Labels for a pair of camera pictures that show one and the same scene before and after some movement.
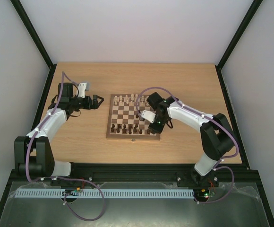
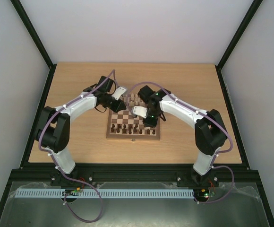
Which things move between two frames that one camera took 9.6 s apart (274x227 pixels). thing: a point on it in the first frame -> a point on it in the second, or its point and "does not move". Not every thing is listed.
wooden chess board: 123,120 does not move
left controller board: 72,192 does not move
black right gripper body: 156,127 -> 149,119
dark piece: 135,128 does not move
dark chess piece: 112,128 does not move
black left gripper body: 87,105 -> 112,106
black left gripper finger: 95,97 -> 122,107
